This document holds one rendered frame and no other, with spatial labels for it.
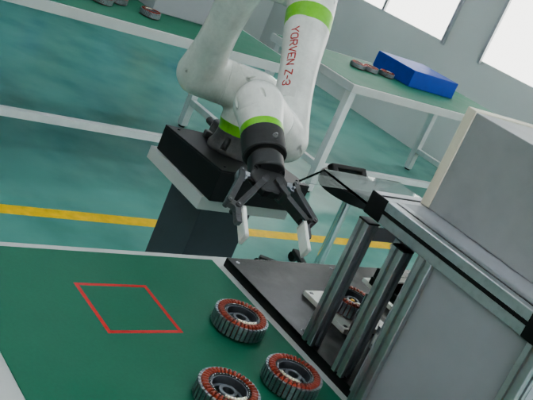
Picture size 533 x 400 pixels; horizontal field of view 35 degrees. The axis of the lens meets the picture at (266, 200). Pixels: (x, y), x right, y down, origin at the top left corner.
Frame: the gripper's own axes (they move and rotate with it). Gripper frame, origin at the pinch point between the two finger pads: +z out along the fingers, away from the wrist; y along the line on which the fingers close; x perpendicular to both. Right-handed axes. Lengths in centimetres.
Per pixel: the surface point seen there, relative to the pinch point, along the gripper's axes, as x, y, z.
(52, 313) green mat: -14.6, 37.5, 14.3
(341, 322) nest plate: -16.8, -25.8, 4.3
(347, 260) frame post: 3.5, -13.7, 3.0
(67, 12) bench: -147, 0, -212
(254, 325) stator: -12.2, -1.3, 11.2
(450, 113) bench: -182, -273, -275
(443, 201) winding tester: 21.0, -24.9, -2.2
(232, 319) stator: -12.7, 3.2, 10.6
